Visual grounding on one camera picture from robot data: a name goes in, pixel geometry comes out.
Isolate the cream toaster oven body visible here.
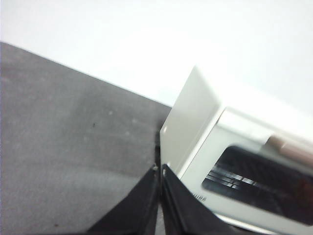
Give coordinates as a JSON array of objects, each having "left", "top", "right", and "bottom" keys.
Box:
[{"left": 159, "top": 65, "right": 313, "bottom": 235}]

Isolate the metal wire oven rack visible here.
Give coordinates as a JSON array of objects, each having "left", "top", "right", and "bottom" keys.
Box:
[{"left": 207, "top": 168, "right": 259, "bottom": 190}]

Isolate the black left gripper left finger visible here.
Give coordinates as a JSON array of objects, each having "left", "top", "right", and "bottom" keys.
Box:
[{"left": 87, "top": 165, "right": 160, "bottom": 235}]

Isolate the oven door with beige handle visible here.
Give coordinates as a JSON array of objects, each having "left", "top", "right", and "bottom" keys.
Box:
[{"left": 177, "top": 110, "right": 313, "bottom": 233}]

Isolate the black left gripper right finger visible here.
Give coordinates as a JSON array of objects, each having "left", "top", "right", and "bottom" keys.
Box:
[{"left": 160, "top": 164, "right": 222, "bottom": 235}]

